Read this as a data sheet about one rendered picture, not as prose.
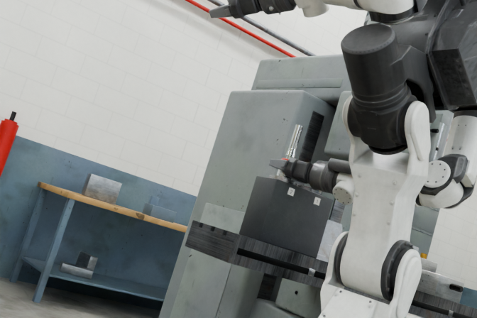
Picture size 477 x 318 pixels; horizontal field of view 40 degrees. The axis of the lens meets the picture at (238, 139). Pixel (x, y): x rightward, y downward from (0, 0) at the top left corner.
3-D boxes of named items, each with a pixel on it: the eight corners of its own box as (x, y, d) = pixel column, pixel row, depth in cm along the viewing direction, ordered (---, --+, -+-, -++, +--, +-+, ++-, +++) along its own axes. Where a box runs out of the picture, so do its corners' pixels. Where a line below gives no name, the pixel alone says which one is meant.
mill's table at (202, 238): (488, 335, 242) (492, 314, 243) (228, 262, 173) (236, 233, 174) (436, 317, 261) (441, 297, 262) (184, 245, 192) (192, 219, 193)
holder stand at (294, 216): (316, 258, 198) (335, 195, 200) (258, 240, 187) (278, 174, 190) (294, 251, 208) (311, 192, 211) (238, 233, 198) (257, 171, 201)
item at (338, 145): (400, 178, 242) (419, 112, 245) (357, 158, 228) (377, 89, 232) (363, 172, 257) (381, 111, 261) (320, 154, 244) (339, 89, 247)
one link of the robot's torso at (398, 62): (382, 54, 126) (420, 8, 136) (326, 50, 134) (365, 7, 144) (406, 162, 142) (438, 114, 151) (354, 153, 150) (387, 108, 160)
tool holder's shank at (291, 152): (296, 162, 199) (306, 128, 201) (291, 160, 197) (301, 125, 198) (287, 160, 201) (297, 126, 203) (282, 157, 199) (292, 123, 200)
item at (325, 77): (414, 121, 244) (428, 72, 247) (375, 100, 232) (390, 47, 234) (282, 115, 310) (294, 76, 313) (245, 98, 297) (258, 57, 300)
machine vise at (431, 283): (459, 303, 217) (468, 271, 219) (434, 295, 208) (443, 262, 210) (378, 277, 245) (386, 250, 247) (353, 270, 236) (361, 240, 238)
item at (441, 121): (434, 177, 217) (450, 117, 220) (426, 173, 215) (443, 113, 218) (424, 175, 220) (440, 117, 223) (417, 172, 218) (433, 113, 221)
